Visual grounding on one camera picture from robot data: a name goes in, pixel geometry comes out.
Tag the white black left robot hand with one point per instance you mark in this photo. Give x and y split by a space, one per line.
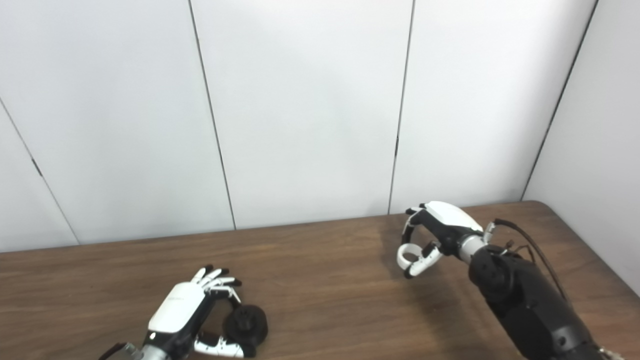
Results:
177 305

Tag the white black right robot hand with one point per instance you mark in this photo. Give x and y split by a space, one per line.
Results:
447 225

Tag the round black part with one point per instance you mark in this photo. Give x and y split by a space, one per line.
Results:
246 325

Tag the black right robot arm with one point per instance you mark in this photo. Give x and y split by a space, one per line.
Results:
525 300

